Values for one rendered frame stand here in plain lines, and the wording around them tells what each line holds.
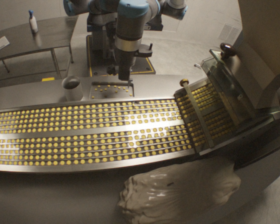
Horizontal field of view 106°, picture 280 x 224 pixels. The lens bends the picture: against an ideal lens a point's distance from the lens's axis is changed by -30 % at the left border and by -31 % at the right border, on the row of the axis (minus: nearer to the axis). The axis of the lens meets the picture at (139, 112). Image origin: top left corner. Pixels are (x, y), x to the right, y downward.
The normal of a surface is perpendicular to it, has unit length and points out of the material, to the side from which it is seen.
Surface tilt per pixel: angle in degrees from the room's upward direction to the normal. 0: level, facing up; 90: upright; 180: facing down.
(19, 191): 0
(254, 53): 90
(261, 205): 0
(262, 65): 90
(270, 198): 0
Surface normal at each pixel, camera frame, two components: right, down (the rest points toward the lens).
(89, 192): 0.16, -0.55
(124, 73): 0.13, 0.60
